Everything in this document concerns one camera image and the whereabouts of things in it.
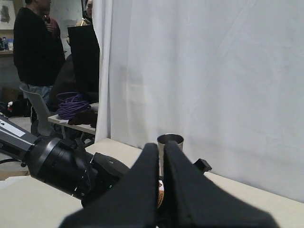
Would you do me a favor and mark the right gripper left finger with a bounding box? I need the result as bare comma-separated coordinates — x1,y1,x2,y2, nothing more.
60,143,159,228

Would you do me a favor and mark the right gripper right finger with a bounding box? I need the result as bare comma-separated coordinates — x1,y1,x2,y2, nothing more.
163,141,279,228

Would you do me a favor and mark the stainless steel cup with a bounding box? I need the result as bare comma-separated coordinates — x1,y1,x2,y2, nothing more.
156,133,185,178

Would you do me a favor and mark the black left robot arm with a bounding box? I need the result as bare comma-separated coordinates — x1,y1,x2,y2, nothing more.
0,118,165,210

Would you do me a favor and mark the background white table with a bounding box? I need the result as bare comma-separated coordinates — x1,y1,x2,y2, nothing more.
47,103,99,142

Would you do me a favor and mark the white backdrop curtain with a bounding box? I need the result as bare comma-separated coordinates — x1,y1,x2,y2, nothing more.
93,0,304,201

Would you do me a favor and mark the grey plastic chair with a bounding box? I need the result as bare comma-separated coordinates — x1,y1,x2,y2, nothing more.
19,84,54,137

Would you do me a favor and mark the black monitor back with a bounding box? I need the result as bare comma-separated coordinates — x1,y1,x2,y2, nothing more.
68,25,100,93

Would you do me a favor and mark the standing person black sweater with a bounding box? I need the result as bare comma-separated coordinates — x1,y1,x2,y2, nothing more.
13,0,67,137

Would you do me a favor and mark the wrist camera mount block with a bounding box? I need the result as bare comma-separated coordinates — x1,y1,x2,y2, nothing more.
193,158,212,173

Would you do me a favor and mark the coiled purple cable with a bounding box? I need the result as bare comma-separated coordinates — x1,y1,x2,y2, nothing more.
56,92,92,120

